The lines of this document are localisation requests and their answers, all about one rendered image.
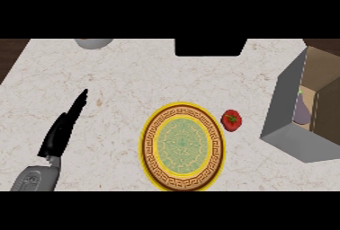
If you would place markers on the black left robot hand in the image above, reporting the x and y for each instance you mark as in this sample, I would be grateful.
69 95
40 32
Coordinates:
62 131

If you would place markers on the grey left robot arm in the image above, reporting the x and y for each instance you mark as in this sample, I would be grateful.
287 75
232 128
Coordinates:
35 178

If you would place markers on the yellow patterned round plate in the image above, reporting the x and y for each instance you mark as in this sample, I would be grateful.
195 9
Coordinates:
182 146

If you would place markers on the purple eggplant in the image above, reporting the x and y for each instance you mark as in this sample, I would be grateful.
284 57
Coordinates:
302 110

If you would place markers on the grey cardboard box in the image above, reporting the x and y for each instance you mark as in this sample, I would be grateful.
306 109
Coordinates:
304 104

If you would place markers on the grey round bowl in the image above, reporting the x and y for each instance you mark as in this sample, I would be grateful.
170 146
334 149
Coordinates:
93 42

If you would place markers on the red tomato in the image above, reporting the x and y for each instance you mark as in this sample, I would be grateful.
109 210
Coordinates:
231 119

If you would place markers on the black rectangular appliance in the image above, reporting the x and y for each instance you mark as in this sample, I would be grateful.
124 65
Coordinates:
210 47

